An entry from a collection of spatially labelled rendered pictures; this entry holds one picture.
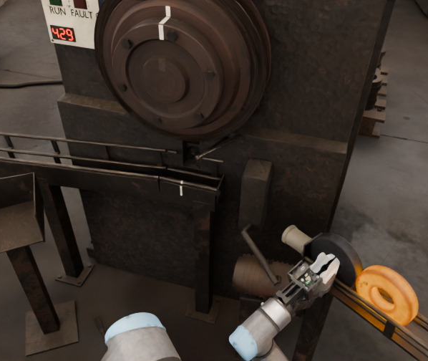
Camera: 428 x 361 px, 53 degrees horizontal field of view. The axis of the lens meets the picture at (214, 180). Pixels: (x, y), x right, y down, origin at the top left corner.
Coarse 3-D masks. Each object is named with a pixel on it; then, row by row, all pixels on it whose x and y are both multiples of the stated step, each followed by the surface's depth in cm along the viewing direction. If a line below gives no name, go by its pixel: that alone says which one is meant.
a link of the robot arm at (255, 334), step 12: (264, 312) 105; (240, 324) 107; (252, 324) 104; (264, 324) 103; (276, 324) 104; (240, 336) 103; (252, 336) 102; (264, 336) 103; (240, 348) 101; (252, 348) 102; (264, 348) 104
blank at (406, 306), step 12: (360, 276) 108; (372, 276) 104; (384, 276) 101; (396, 276) 101; (360, 288) 110; (372, 288) 107; (384, 288) 103; (396, 288) 100; (408, 288) 100; (372, 300) 108; (384, 300) 108; (396, 300) 101; (408, 300) 98; (384, 312) 106; (396, 312) 103; (408, 312) 100
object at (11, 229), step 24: (0, 192) 140; (24, 192) 143; (0, 216) 141; (24, 216) 140; (0, 240) 133; (24, 240) 133; (24, 264) 145; (24, 288) 153; (48, 312) 165; (72, 312) 181; (48, 336) 172; (72, 336) 173
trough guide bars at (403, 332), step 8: (336, 280) 113; (336, 288) 114; (344, 288) 112; (352, 296) 111; (360, 296) 109; (384, 296) 111; (360, 304) 109; (368, 304) 107; (368, 312) 108; (376, 312) 105; (384, 320) 105; (392, 320) 103; (416, 320) 105; (424, 320) 102; (384, 328) 105; (392, 328) 103; (400, 328) 101; (424, 328) 103; (400, 336) 102; (408, 336) 100; (416, 336) 99; (416, 344) 100; (424, 344) 97; (424, 352) 98
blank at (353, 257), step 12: (324, 240) 114; (336, 240) 111; (312, 252) 120; (324, 252) 116; (336, 252) 112; (348, 252) 109; (348, 264) 110; (360, 264) 110; (336, 276) 116; (348, 276) 112
